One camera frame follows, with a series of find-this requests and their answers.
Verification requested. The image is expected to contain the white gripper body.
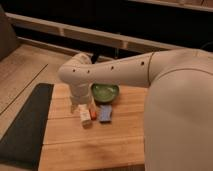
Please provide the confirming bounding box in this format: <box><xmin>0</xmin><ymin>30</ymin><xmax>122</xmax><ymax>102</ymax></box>
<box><xmin>69</xmin><ymin>84</ymin><xmax>92</xmax><ymax>113</ymax></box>

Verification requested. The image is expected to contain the white plastic bottle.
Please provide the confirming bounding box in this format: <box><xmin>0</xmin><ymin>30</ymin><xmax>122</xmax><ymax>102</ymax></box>
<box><xmin>78</xmin><ymin>104</ymin><xmax>92</xmax><ymax>127</ymax></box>

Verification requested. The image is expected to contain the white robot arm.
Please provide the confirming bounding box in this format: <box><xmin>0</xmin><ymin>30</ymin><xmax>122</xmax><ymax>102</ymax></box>
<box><xmin>59</xmin><ymin>49</ymin><xmax>213</xmax><ymax>171</ymax></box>

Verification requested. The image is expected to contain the green ceramic bowl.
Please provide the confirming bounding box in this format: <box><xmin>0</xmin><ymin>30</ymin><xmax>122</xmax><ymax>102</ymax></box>
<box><xmin>91</xmin><ymin>84</ymin><xmax>119</xmax><ymax>103</ymax></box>

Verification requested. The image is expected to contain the blue sponge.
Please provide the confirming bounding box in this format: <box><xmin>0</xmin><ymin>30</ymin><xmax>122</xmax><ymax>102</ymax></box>
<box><xmin>99</xmin><ymin>105</ymin><xmax>112</xmax><ymax>122</ymax></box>

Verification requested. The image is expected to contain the black floor mat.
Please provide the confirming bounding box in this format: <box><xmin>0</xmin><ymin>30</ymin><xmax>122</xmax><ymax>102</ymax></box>
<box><xmin>0</xmin><ymin>83</ymin><xmax>53</xmax><ymax>169</ymax></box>

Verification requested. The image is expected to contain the long white rail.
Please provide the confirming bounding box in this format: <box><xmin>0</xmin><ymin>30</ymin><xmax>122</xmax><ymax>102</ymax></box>
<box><xmin>6</xmin><ymin>13</ymin><xmax>182</xmax><ymax>53</ymax></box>

